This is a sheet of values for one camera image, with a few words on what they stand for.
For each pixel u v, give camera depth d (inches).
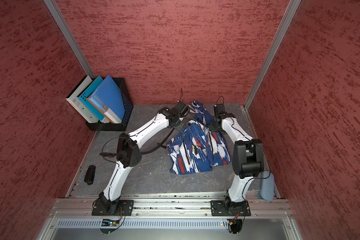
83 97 33.7
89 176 32.0
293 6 27.9
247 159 19.4
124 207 29.4
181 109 29.1
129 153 21.8
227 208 26.3
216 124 28.0
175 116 26.8
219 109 29.8
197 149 34.4
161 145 35.1
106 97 37.0
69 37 32.0
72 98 33.3
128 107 43.3
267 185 31.6
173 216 29.1
